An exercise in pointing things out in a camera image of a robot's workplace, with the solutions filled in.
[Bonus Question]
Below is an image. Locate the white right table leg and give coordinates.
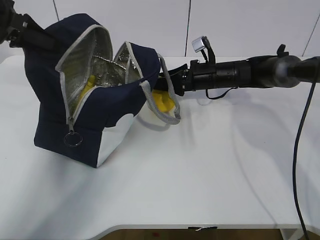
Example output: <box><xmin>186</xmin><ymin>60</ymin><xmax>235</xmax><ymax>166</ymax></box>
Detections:
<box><xmin>280</xmin><ymin>228</ymin><xmax>304</xmax><ymax>240</ymax></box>

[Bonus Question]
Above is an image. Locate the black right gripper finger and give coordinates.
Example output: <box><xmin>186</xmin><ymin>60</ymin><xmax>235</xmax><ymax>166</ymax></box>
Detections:
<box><xmin>164</xmin><ymin>63</ymin><xmax>188</xmax><ymax>78</ymax></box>
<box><xmin>154</xmin><ymin>78</ymin><xmax>183</xmax><ymax>91</ymax></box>

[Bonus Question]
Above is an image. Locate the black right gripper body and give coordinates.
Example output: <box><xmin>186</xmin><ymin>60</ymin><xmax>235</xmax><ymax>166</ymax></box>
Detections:
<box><xmin>178</xmin><ymin>60</ymin><xmax>217</xmax><ymax>97</ymax></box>

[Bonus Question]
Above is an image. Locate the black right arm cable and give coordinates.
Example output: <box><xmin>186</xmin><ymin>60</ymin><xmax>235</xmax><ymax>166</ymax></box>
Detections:
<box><xmin>205</xmin><ymin>86</ymin><xmax>238</xmax><ymax>100</ymax></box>

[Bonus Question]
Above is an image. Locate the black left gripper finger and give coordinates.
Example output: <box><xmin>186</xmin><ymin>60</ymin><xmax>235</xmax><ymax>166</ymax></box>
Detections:
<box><xmin>21</xmin><ymin>21</ymin><xmax>57</xmax><ymax>51</ymax></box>

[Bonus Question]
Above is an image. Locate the black floor cable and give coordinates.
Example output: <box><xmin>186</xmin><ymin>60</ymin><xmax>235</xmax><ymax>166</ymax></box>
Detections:
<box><xmin>292</xmin><ymin>81</ymin><xmax>318</xmax><ymax>240</ymax></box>

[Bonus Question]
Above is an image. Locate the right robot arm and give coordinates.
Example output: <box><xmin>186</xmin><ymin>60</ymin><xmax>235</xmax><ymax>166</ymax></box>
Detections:
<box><xmin>169</xmin><ymin>44</ymin><xmax>320</xmax><ymax>97</ymax></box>

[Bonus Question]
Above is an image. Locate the black tape on table edge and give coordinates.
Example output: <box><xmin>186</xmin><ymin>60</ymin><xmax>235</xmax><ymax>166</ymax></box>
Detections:
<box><xmin>187</xmin><ymin>226</ymin><xmax>218</xmax><ymax>232</ymax></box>

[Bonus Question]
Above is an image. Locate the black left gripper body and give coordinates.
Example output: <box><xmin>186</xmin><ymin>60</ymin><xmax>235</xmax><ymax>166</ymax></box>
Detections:
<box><xmin>8</xmin><ymin>12</ymin><xmax>32</xmax><ymax>48</ymax></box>

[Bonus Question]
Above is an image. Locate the yellow pear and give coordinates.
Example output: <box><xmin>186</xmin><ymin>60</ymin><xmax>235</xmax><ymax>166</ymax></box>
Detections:
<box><xmin>152</xmin><ymin>89</ymin><xmax>175</xmax><ymax>113</ymax></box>

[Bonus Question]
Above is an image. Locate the navy blue lunch bag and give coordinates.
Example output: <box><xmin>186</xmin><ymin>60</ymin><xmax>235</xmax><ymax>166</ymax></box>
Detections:
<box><xmin>23</xmin><ymin>13</ymin><xmax>181</xmax><ymax>169</ymax></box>

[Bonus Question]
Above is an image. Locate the yellow banana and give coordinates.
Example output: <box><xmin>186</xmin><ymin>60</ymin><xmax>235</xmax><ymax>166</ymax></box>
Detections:
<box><xmin>77</xmin><ymin>75</ymin><xmax>96</xmax><ymax>104</ymax></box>

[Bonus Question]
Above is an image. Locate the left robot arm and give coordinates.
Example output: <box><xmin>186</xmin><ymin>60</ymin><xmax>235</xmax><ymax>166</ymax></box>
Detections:
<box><xmin>0</xmin><ymin>0</ymin><xmax>59</xmax><ymax>51</ymax></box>

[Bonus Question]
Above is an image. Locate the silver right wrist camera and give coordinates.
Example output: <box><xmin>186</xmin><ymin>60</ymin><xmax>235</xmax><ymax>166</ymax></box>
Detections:
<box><xmin>191</xmin><ymin>36</ymin><xmax>216</xmax><ymax>65</ymax></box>

